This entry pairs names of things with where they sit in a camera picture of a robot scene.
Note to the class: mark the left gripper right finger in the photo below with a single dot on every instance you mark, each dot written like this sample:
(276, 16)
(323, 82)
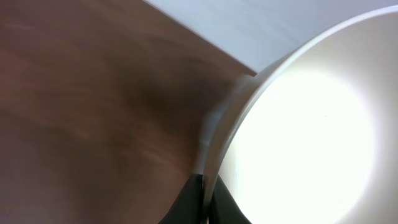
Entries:
(223, 208)

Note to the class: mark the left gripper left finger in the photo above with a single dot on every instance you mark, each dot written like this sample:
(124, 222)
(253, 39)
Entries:
(187, 207)

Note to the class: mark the cream beige bowl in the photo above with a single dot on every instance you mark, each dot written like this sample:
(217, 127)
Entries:
(313, 137)

